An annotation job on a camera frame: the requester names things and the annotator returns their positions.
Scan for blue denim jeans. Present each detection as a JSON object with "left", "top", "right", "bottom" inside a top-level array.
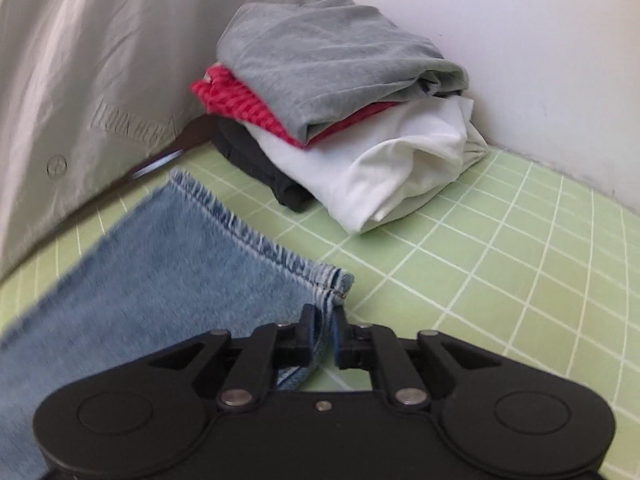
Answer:
[{"left": 1, "top": 170, "right": 354, "bottom": 479}]

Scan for folded white garment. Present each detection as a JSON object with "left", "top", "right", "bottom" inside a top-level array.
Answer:
[{"left": 243, "top": 96, "right": 488, "bottom": 234}]

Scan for green grid cutting mat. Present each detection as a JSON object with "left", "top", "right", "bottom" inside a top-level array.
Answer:
[{"left": 0, "top": 138, "right": 640, "bottom": 480}]

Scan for folded black garment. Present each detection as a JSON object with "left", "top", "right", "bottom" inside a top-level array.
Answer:
[{"left": 212, "top": 117, "right": 314, "bottom": 212}]

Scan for folded red patterned garment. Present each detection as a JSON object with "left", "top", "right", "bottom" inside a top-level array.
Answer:
[{"left": 190, "top": 63, "right": 396, "bottom": 148}]

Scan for folded grey t-shirt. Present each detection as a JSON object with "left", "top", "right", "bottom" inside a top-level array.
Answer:
[{"left": 217, "top": 0, "right": 469, "bottom": 145}]

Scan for grey carrot-print backdrop sheet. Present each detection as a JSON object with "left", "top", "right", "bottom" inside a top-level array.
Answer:
[{"left": 1, "top": 0, "right": 317, "bottom": 273}]

